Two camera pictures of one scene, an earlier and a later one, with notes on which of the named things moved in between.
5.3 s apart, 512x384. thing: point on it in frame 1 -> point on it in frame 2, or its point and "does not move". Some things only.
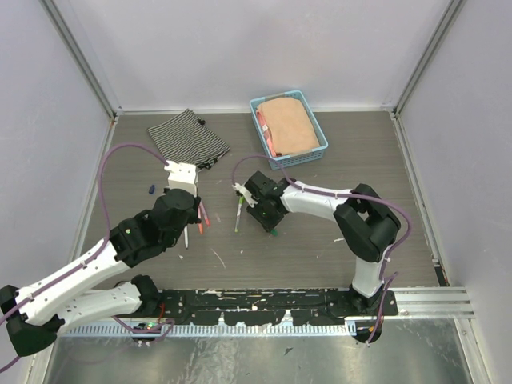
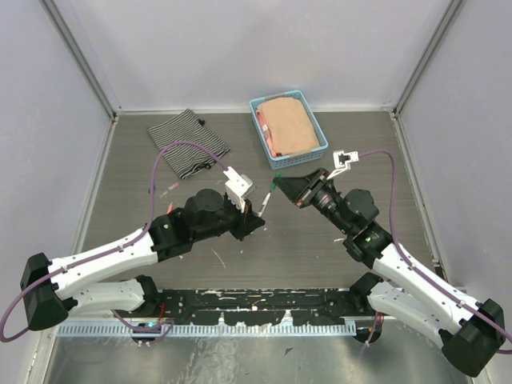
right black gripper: (270, 224) -> (302, 190)
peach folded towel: (290, 127) does not move
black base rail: (265, 307) does not move
